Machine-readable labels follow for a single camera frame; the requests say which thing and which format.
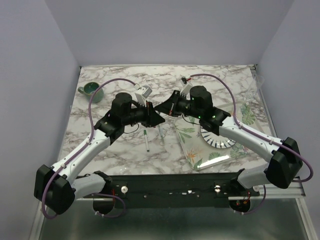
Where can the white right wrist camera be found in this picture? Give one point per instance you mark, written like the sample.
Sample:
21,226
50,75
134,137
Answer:
186,86

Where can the leaf pattern glass tray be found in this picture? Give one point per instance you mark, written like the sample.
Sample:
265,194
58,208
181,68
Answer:
204,158

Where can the striped white blue plate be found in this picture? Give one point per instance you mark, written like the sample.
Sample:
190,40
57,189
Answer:
216,141

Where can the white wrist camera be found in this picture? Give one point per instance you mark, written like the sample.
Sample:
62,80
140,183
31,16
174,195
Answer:
186,86
141,93

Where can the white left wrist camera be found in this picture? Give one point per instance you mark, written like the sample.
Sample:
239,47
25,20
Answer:
141,93

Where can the black mounting base bar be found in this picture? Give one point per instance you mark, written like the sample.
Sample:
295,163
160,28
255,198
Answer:
219,190

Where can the aluminium frame rail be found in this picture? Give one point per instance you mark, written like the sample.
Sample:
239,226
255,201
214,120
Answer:
294,191

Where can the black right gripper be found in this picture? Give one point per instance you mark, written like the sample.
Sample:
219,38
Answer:
166,106

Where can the green ceramic mug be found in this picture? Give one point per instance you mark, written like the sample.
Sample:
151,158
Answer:
88,89

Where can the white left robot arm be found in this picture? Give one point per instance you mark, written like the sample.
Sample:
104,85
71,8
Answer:
58,186

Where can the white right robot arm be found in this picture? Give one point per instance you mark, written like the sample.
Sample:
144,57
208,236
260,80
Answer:
282,156

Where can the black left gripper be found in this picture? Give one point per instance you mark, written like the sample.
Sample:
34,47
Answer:
151,116

